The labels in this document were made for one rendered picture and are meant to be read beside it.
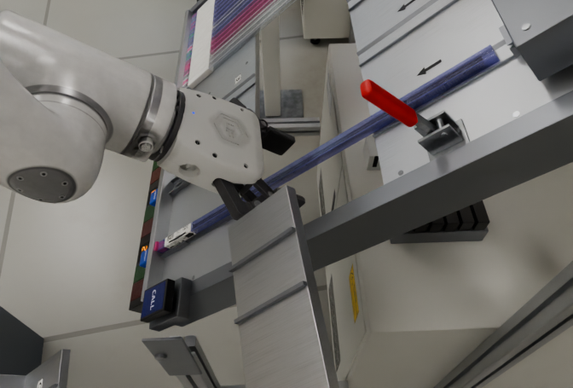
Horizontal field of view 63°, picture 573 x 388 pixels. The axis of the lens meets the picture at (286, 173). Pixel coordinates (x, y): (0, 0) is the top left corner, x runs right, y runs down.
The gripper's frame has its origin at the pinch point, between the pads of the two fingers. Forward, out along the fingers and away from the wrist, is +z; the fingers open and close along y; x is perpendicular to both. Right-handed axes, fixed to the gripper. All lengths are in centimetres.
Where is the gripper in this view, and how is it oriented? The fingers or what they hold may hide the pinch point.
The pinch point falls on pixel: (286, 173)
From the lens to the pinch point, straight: 54.8
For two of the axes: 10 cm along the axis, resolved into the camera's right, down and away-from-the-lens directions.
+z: 8.0, 3.1, 5.1
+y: -1.0, -7.7, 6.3
